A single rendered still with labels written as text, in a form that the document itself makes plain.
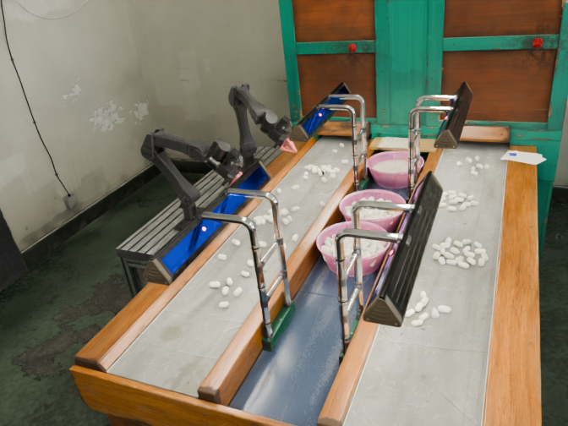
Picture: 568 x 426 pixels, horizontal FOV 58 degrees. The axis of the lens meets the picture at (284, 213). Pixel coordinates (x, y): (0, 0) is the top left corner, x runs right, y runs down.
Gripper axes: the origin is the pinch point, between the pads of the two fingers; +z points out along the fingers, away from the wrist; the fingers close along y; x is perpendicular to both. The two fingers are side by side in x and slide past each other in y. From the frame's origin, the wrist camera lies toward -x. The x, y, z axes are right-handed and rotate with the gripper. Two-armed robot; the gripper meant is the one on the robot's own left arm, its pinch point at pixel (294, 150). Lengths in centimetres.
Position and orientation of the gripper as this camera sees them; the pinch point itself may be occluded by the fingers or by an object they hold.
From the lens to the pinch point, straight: 247.6
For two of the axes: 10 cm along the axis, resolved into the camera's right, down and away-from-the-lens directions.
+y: 3.8, -4.7, 7.9
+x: -5.1, 6.0, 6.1
